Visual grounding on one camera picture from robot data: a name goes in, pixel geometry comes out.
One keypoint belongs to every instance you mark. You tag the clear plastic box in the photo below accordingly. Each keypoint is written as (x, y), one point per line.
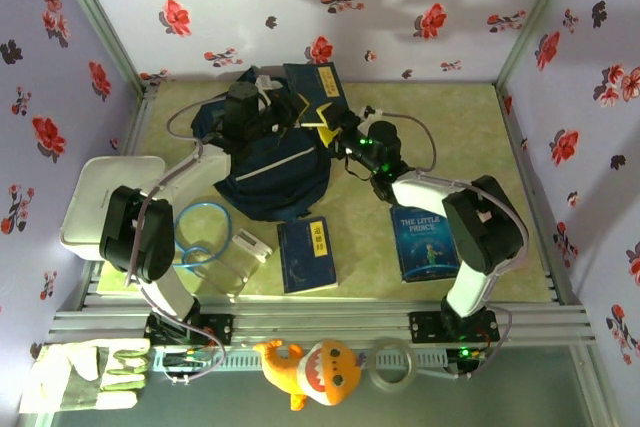
(235, 272)

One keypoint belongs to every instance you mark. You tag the orange shark plush toy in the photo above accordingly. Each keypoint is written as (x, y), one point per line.
(320, 372)

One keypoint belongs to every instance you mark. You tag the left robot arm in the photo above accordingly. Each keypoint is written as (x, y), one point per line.
(160, 287)

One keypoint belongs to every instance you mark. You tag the navy blue backpack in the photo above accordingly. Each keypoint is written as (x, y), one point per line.
(280, 172)

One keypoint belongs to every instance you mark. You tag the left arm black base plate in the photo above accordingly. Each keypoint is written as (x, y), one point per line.
(220, 327)

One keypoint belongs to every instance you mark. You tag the blue stethoscope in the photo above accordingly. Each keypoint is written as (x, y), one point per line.
(191, 253)

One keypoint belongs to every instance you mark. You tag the clear tape roll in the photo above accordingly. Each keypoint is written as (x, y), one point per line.
(392, 386)

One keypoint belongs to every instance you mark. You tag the aluminium frame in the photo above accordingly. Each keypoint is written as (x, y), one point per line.
(325, 314)

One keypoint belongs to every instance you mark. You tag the white plastic clip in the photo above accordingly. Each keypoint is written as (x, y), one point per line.
(252, 245)

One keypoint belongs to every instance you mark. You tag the white and green work glove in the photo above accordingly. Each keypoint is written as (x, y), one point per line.
(75, 372)

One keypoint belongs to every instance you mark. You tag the dark blue yellow-label book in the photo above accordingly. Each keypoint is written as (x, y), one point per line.
(315, 84)
(305, 262)

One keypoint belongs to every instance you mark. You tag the white zip case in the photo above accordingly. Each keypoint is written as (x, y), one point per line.
(85, 197)

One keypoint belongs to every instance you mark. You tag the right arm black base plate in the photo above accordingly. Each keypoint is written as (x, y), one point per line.
(425, 327)

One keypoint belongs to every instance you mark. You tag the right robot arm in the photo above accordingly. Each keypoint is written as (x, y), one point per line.
(467, 292)

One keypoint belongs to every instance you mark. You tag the blue Little Prince book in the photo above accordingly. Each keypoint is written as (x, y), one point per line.
(425, 247)

